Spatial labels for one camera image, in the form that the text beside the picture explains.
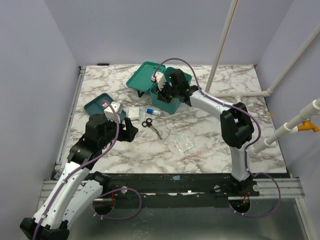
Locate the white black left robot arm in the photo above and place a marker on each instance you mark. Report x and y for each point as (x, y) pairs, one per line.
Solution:
(54, 218)

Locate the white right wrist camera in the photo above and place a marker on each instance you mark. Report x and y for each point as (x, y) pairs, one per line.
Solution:
(159, 79)

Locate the white PVC pipe frame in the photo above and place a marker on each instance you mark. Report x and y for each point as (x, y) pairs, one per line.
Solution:
(289, 69)

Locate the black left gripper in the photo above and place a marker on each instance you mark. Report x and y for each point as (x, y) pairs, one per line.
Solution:
(129, 134)

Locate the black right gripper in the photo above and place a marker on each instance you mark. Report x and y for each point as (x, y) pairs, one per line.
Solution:
(166, 91)

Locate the black handled bandage scissors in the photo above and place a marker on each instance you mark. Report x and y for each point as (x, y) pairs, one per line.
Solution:
(148, 123)

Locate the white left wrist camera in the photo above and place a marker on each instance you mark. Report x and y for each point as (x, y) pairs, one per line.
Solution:
(113, 111)

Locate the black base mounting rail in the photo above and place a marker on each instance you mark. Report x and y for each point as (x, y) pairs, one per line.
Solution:
(155, 190)

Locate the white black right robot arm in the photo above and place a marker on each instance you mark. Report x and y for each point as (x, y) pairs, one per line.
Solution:
(235, 123)

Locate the white blue bandage roll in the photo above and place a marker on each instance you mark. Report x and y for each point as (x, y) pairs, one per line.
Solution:
(152, 111)

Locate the teal divided tray insert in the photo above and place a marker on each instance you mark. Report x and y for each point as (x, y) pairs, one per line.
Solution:
(97, 106)

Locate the yellow pipe fitting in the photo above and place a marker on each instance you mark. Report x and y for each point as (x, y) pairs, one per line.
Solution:
(307, 125)

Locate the clear zip bag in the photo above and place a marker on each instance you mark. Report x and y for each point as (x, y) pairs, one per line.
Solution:
(185, 145)

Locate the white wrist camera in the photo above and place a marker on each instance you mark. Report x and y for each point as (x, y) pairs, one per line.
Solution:
(113, 111)
(159, 79)

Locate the white gauze pad packet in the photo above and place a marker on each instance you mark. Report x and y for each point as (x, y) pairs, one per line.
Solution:
(136, 113)

